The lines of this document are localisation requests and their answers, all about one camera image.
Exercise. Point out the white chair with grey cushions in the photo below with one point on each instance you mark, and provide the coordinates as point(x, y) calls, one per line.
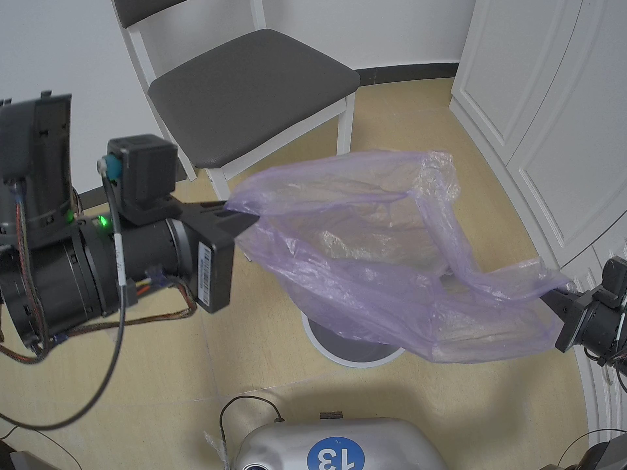
point(245, 91)

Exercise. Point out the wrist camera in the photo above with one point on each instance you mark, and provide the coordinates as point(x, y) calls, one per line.
point(615, 274)
point(147, 169)

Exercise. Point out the white trash bin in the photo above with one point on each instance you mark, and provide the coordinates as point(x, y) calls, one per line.
point(343, 353)

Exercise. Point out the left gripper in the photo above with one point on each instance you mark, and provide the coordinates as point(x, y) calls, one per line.
point(152, 252)

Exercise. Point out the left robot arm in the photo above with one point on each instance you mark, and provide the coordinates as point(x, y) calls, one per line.
point(44, 164)

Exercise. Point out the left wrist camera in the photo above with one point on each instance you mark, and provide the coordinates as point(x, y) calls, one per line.
point(147, 169)

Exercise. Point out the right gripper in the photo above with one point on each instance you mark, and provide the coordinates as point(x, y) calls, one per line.
point(575, 328)

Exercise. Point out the purple plastic bag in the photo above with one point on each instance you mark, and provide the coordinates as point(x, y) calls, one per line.
point(367, 243)

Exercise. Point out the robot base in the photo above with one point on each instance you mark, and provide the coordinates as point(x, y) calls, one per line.
point(294, 443)

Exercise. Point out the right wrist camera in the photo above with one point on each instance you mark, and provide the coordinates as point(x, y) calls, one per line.
point(615, 274)

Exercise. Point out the white wardrobe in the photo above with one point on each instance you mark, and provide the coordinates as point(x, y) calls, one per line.
point(539, 91)

